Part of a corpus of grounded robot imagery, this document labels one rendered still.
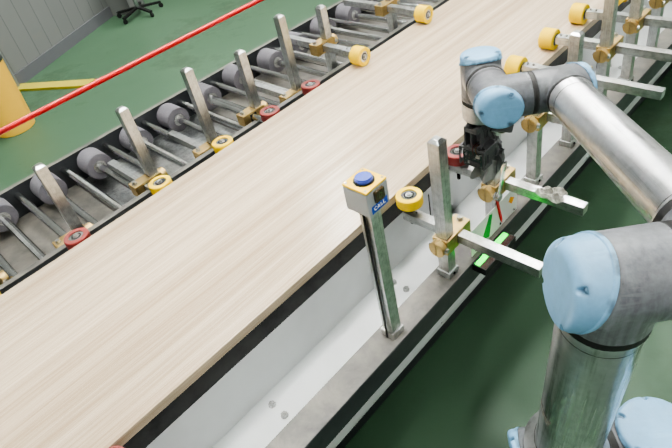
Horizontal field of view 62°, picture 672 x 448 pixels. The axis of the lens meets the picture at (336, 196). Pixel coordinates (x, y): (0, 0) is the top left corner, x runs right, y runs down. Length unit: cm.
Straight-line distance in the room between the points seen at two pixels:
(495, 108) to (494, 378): 136
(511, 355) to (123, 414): 150
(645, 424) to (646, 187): 53
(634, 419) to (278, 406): 85
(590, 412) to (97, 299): 125
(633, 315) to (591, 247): 9
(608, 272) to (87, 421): 113
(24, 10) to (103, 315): 515
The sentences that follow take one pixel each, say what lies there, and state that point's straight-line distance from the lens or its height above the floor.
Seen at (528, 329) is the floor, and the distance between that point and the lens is 245.
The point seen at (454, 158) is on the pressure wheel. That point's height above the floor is 90.
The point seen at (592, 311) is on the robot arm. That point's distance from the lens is 70.
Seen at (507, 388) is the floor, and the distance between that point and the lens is 229.
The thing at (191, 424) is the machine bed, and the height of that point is 75.
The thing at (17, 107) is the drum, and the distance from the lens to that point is 523.
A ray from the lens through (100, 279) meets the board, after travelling 175.
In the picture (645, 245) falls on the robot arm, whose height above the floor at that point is 145.
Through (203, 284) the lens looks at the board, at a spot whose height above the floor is 90.
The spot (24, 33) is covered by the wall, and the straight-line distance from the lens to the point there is 648.
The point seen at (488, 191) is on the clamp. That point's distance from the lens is 170.
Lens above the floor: 194
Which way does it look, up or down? 38 degrees down
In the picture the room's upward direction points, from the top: 13 degrees counter-clockwise
